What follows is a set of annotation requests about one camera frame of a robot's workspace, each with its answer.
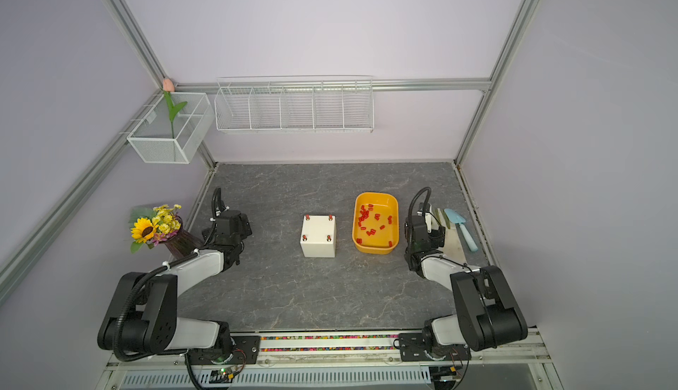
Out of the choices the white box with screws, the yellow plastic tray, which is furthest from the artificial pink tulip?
the yellow plastic tray

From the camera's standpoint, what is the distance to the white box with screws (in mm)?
862

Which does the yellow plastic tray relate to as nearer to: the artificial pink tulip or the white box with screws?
the white box with screws

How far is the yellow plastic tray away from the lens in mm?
931

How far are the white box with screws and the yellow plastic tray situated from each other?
0.28 feet
